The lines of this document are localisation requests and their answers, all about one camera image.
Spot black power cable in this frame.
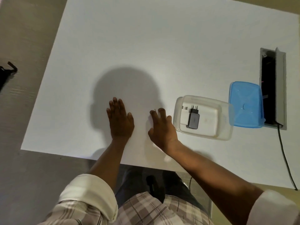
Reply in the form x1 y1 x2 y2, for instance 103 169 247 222
277 125 298 191

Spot dark grey charger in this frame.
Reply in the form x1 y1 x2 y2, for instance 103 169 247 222
186 104 201 130

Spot plaid shirt with white cuffs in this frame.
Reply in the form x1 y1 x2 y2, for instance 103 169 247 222
38 173 300 225

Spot dark trousers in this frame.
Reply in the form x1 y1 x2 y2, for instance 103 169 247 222
115 166 209 213

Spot large white charger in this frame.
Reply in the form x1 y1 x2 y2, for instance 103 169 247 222
180 102 223 137

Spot person's left forearm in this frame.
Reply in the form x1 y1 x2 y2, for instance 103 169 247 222
88 138 132 193

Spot person's right forearm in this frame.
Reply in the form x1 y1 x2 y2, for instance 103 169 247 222
167 142 264 225

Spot black bag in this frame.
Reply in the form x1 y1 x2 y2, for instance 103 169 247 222
0 61 18 92

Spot grey desk cable box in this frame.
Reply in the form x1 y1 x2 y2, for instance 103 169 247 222
259 47 287 131

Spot person's right hand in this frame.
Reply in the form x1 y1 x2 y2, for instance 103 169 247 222
147 107 183 155

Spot clear plastic container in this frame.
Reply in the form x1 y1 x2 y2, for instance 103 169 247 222
173 95 235 141

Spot person's left hand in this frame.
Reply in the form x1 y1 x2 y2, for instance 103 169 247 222
106 97 135 141

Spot blue plastic lid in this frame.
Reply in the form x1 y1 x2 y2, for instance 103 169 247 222
228 81 266 128

